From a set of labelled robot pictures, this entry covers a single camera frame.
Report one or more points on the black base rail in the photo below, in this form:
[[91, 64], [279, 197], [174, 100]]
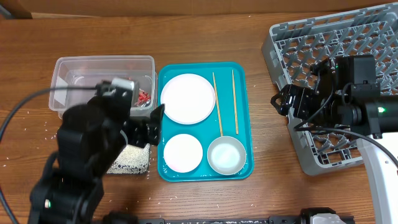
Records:
[[306, 216]]

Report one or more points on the cardboard backdrop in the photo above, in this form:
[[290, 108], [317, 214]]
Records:
[[115, 8]]

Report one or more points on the small pink bowl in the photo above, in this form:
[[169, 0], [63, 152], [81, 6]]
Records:
[[183, 153]]

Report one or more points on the large white plate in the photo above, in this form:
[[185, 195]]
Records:
[[188, 98]]

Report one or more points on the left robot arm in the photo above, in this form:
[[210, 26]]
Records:
[[90, 139]]

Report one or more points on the pile of rice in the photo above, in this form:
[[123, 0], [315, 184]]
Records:
[[132, 160]]

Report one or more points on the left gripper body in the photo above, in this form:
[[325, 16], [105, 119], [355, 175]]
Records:
[[122, 122]]

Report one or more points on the grey-white bowl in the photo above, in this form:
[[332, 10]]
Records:
[[226, 155]]

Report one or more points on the grey dishwasher rack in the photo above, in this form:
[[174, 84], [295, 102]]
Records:
[[292, 47]]

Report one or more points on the clear plastic bin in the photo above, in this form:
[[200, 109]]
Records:
[[92, 70]]

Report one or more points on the black plastic tray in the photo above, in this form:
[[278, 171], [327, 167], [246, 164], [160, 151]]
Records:
[[135, 132]]

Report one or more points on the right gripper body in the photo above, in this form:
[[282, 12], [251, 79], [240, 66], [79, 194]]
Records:
[[306, 104]]

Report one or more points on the teal serving tray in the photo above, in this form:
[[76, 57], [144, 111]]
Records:
[[208, 130]]

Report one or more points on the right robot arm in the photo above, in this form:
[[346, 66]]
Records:
[[348, 100]]

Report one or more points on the red candy wrapper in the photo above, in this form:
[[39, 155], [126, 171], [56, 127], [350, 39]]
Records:
[[144, 99]]

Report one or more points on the wooden chopstick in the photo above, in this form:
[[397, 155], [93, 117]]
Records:
[[217, 104], [235, 104]]

